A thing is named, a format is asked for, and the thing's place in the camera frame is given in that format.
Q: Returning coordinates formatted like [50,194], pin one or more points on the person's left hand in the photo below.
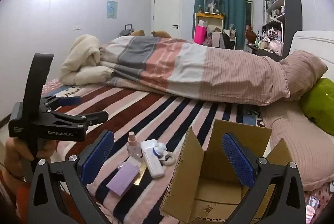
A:
[15,153]

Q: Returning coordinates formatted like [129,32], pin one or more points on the white door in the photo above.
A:
[167,12]

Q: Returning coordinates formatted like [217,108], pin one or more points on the pink plastic bag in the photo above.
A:
[276,46]

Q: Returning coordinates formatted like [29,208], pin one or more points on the brown cardboard box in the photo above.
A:
[208,187]

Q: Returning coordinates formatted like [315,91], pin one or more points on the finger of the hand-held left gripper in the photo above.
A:
[94,115]
[70,101]

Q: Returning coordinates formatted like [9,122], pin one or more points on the brown plush toy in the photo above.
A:
[251,35]

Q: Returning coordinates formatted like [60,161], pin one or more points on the glass display case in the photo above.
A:
[212,3]

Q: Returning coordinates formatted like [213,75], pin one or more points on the white rounded plastic gadget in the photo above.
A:
[159,148]

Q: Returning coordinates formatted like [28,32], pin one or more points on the striped fleece blanket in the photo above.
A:
[156,114]

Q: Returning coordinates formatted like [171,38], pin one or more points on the tall dark shelf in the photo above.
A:
[292,5]

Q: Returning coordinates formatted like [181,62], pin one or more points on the green pillow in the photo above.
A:
[318,101]

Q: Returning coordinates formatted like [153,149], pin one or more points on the grey suitcase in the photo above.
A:
[125,31]

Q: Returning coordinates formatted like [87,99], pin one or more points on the pink glass bottle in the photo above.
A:
[131,147]

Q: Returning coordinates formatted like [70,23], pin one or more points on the white headboard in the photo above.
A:
[313,41]

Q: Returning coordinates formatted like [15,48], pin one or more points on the gold foil card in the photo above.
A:
[142,170]

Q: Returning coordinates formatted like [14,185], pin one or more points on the window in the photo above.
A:
[248,5]

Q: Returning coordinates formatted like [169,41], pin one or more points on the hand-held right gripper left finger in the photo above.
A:
[97,158]

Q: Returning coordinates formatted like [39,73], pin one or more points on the purple box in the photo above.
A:
[121,179]

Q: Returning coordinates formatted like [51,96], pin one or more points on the pink striped long pillow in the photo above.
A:
[300,140]

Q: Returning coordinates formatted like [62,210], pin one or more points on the white rectangular case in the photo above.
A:
[154,168]

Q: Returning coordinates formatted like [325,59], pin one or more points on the brown teddy bear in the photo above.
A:
[161,34]
[137,33]

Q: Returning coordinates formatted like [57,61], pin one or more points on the pink paper bag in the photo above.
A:
[200,35]

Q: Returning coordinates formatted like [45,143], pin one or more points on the yellow shelf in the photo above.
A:
[208,15]

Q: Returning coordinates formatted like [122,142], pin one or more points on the clear plastic bottle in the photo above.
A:
[312,204]

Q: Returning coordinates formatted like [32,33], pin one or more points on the cream fluffy blanket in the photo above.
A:
[83,57]

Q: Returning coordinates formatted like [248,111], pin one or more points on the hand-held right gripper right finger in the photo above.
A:
[237,161]

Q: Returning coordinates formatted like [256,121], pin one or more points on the wall poster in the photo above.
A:
[112,9]

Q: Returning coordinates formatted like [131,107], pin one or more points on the patchwork striped quilt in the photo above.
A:
[182,67]

